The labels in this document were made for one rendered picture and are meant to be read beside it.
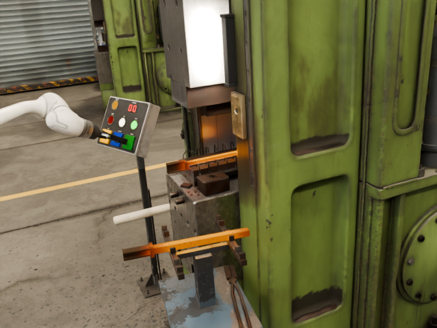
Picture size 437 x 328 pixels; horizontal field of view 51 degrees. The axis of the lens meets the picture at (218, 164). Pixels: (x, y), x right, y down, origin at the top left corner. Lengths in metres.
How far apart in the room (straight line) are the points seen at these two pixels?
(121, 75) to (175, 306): 5.47
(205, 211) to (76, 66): 8.24
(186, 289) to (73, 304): 1.30
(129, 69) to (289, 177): 5.41
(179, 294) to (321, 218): 0.67
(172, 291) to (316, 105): 0.91
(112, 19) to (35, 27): 3.27
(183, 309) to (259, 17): 1.06
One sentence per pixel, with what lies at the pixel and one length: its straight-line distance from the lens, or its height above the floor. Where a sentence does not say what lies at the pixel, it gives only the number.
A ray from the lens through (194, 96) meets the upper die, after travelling 1.93.
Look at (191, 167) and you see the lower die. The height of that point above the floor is 0.99.
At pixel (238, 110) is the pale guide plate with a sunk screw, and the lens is 1.75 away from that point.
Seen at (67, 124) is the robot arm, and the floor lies 1.21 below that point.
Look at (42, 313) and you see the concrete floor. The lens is 3.04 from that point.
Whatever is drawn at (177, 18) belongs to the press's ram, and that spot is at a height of 1.63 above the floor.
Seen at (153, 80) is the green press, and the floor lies 0.49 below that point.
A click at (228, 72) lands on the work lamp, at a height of 1.43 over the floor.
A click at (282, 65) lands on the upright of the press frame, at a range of 1.63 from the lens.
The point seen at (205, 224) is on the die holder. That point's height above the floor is 0.80.
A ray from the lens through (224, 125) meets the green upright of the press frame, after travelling 2.31.
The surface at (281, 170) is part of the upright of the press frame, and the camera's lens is 1.72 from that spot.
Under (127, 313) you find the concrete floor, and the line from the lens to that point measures 2.86.
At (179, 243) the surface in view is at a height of 0.92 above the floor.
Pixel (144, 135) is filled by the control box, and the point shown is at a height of 1.04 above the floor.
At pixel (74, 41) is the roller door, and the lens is 9.94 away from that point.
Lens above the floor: 1.74
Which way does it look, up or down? 21 degrees down
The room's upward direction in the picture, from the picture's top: 4 degrees counter-clockwise
